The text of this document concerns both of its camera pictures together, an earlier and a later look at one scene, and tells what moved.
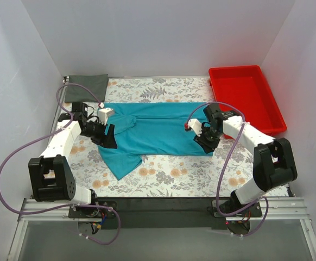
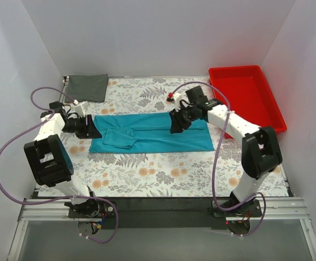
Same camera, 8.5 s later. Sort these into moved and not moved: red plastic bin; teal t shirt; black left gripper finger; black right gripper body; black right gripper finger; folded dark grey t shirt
Moved: black right gripper body; teal t shirt; black right gripper finger; black left gripper finger
Not moved: folded dark grey t shirt; red plastic bin
